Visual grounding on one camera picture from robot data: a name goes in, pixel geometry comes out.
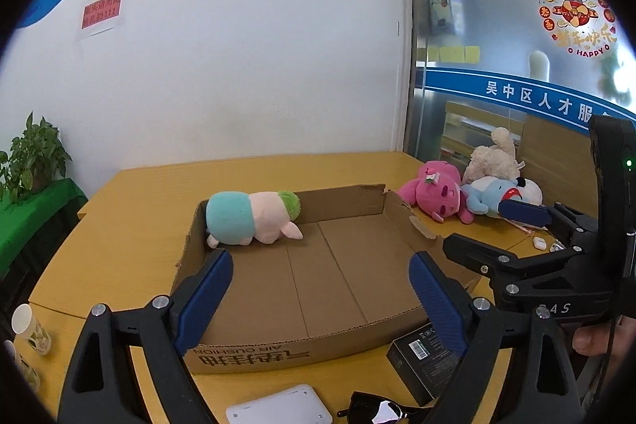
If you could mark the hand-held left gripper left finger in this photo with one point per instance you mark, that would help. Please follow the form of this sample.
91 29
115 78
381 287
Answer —
206 295

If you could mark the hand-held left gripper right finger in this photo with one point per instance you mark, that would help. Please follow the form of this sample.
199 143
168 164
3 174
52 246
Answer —
437 300

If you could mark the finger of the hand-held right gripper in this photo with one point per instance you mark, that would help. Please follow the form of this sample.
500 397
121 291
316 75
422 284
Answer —
524 213
477 255

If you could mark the black product box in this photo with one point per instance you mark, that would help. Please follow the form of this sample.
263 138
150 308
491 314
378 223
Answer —
417 364

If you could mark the brown cardboard box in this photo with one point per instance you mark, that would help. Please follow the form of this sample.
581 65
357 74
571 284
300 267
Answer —
323 275

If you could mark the black sunglasses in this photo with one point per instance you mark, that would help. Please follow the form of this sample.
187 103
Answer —
372 409

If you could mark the person's right hand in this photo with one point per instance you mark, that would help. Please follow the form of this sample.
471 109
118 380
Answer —
594 339

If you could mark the small white earbuds case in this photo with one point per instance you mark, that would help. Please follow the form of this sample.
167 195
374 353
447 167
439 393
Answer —
538 242

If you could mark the blue and white plush toy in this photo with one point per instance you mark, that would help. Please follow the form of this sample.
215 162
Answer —
489 195

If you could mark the beige plush toy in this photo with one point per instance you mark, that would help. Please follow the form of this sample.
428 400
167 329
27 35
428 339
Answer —
489 160

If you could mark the teal pink green plush toy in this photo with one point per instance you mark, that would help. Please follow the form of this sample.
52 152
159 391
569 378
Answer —
248 218

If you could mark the wooden bench behind glass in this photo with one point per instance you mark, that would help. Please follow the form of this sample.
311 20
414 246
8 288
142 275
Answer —
472 131

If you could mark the wooden desk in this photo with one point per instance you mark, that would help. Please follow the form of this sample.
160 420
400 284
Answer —
149 205

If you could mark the white flat device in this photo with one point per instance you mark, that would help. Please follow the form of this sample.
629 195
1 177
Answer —
278 406

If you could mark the row of yellow sticky notes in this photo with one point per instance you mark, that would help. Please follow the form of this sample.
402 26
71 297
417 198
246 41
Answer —
452 54

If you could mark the white paper cup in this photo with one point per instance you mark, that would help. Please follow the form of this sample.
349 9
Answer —
30 327
22 369

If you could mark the glass partition with blue band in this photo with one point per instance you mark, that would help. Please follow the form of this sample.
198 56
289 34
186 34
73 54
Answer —
497 31

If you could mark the cartoon window sticker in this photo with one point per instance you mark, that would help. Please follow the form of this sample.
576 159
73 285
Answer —
576 11

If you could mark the green potted plant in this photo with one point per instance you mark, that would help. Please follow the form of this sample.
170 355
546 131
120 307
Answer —
35 156

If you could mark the red paper notice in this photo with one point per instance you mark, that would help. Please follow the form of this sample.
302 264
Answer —
102 12

